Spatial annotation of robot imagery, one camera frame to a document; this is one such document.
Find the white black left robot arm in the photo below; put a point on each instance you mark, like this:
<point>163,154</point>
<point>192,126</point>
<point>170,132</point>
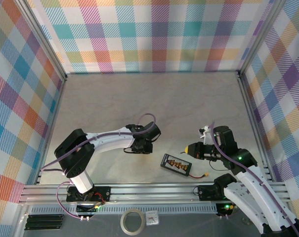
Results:
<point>109,142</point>

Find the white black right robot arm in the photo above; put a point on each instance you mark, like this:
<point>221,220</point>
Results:
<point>253,197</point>

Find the black balance charging board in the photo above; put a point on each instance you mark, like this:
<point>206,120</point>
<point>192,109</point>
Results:
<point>175,165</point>

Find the red black lead yellow plug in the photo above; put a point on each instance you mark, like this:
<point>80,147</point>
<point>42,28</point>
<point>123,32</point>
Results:
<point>206,175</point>

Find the small black controller board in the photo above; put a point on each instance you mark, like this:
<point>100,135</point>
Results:
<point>86,209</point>
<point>226,208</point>

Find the small square white clock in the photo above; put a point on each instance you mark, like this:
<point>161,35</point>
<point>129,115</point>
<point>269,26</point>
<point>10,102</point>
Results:
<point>152,218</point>

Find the clear tape roll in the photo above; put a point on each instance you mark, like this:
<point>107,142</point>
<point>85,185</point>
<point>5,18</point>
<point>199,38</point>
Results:
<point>122,221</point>

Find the black ribbed block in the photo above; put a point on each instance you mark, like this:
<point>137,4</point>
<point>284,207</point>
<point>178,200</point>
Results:
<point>44,222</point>

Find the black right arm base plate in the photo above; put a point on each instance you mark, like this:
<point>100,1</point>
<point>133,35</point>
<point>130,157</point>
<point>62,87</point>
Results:
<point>206,192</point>

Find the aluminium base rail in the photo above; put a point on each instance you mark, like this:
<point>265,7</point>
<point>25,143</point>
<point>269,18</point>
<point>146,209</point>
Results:
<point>151,195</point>

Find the aluminium table side rail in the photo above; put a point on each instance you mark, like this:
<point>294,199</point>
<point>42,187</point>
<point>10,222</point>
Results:
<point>246,98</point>
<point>44,160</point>

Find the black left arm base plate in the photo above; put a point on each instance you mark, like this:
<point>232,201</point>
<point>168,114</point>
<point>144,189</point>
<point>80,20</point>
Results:
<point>102,192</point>

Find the aluminium frame post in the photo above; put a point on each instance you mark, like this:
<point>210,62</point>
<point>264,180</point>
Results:
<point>43,39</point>
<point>260,37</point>

